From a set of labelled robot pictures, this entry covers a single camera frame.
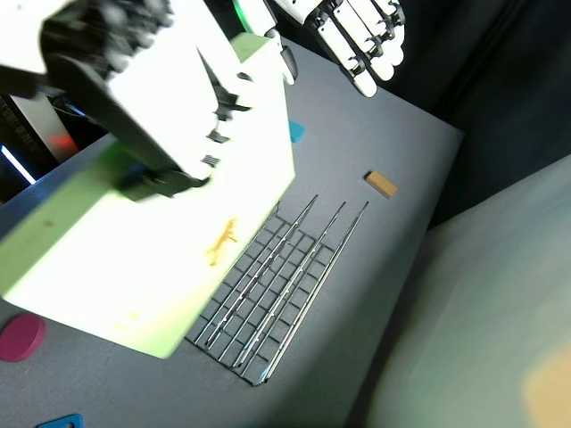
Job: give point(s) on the teal toy block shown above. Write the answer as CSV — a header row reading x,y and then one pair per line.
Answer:
x,y
296,132

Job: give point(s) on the small wooden block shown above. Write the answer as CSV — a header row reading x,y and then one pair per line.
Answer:
x,y
382,183

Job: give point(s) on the dark background equipment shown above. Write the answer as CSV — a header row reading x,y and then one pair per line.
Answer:
x,y
27,129

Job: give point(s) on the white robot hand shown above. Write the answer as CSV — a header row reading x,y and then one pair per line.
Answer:
x,y
160,111
357,31

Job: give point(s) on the magenta round disc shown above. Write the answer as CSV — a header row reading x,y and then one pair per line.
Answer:
x,y
20,336

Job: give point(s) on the grey table cloth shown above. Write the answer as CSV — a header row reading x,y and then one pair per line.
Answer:
x,y
379,134

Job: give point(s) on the white light strip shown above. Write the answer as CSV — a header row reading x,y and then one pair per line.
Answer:
x,y
18,165

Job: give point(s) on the blue perforated plastic piece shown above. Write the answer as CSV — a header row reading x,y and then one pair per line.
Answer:
x,y
67,421

